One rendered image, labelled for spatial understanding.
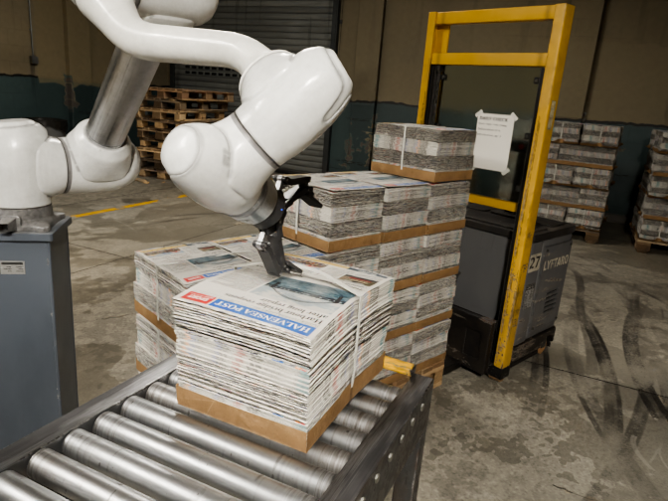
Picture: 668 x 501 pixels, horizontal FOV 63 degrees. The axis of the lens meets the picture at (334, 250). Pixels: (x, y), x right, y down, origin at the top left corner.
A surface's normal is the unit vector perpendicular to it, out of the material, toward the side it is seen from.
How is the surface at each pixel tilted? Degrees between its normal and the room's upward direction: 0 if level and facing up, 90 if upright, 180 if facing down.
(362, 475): 0
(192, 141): 63
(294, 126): 101
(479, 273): 90
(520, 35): 90
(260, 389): 94
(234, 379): 94
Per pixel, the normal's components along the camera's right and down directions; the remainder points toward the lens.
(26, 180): 0.64, 0.27
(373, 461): 0.07, -0.96
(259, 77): -0.44, -0.33
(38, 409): 0.21, 0.29
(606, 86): -0.44, 0.22
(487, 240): -0.73, 0.14
